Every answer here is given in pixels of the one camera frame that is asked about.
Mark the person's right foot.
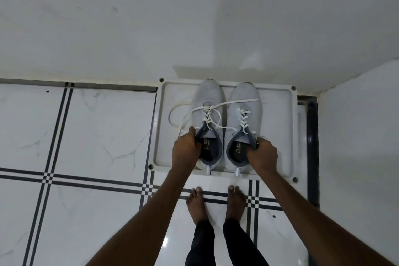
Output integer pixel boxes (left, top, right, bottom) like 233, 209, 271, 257
225, 185, 248, 221

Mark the person's right leg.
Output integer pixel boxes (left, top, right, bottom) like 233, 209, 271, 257
223, 217, 261, 266

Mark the white plastic tray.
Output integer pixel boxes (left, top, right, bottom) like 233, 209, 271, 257
147, 77, 299, 185

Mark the person's right hand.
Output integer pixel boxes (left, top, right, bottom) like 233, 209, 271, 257
246, 137, 279, 176

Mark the person's left hand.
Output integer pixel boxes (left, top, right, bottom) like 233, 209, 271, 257
172, 127, 202, 180

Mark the grey knit sneaker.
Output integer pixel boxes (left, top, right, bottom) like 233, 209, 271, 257
168, 79, 261, 177
224, 82, 262, 179

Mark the person's left foot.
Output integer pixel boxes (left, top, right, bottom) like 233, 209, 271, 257
186, 187, 209, 226

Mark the person's right forearm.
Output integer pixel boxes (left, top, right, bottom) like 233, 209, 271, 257
249, 165, 396, 266

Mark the person's left forearm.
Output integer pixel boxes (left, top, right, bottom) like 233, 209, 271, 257
88, 167, 189, 266

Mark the person's leg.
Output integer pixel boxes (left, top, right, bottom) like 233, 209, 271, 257
185, 220, 216, 266
223, 217, 261, 266

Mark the person's foot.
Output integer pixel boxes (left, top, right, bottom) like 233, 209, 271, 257
186, 187, 209, 226
225, 185, 248, 221

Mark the person's left leg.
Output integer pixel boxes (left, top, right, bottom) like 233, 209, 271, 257
185, 220, 216, 266

